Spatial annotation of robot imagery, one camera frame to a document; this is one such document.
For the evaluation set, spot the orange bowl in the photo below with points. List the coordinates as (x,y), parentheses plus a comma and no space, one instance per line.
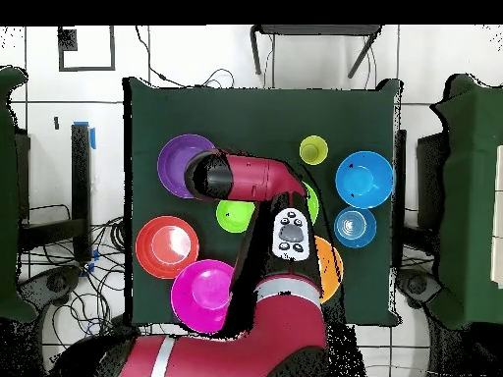
(330,271)

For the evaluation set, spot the white box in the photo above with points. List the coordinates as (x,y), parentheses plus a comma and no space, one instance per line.
(498,216)

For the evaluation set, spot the purple bowl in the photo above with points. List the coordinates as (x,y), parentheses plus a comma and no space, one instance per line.
(173,165)

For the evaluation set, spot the black metal frame stool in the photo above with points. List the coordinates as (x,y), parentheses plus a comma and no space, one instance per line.
(314,29)

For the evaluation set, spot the dark green tablecloth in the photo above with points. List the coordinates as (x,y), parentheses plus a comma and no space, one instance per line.
(255,118)

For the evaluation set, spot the small green bowl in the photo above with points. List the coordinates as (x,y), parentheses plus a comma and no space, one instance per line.
(235,218)

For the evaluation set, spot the black stand with blue tape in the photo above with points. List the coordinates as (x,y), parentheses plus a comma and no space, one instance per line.
(80,176)

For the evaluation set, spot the large light blue bowl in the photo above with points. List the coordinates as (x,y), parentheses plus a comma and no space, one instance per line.
(363,180)

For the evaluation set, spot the yellow cup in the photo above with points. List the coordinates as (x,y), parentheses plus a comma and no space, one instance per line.
(313,151)

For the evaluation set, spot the large green bowl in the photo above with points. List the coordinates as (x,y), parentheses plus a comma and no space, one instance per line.
(313,204)

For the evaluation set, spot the grey chair base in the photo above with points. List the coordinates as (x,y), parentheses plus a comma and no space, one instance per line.
(418,284)
(55,282)

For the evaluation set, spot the red bowl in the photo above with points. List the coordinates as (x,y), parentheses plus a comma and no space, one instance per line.
(167,247)

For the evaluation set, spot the pink bowl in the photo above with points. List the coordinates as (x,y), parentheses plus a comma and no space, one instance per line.
(200,294)

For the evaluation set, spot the low ribbed blue bowl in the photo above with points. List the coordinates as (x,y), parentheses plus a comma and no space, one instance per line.
(355,227)

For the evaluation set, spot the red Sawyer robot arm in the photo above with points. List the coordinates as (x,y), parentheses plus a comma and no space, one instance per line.
(255,176)

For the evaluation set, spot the green cloth covered table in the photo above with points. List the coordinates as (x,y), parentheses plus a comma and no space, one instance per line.
(8,196)
(467,196)

